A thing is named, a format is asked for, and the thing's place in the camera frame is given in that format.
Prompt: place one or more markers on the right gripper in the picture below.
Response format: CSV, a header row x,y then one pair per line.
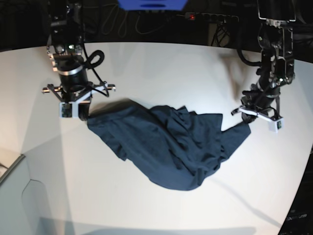
x,y
82,97

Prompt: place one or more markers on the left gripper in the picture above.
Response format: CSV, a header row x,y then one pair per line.
x,y
257,104

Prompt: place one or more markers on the dark blue t-shirt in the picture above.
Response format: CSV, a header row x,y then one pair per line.
x,y
175,148

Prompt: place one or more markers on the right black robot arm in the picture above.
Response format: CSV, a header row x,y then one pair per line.
x,y
67,53

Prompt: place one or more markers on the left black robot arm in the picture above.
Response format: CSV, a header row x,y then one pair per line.
x,y
276,68

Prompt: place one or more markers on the black power strip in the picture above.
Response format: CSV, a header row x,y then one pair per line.
x,y
211,18

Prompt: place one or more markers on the blue box overhead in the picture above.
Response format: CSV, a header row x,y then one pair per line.
x,y
140,5

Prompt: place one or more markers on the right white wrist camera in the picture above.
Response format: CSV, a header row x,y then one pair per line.
x,y
68,110

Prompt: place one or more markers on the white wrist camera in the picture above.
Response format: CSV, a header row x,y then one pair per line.
x,y
68,110
275,124

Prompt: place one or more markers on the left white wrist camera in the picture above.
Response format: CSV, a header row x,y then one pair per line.
x,y
275,124

